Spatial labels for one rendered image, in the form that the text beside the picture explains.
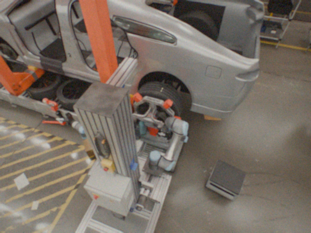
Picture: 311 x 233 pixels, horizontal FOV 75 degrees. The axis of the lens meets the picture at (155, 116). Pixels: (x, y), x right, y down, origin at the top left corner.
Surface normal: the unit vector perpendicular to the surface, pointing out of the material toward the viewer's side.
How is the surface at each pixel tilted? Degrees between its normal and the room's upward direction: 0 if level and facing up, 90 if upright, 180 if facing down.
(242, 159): 0
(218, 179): 0
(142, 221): 0
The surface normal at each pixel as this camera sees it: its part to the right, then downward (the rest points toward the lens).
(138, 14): -0.13, -0.11
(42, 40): 0.73, -0.18
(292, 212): 0.00, -0.64
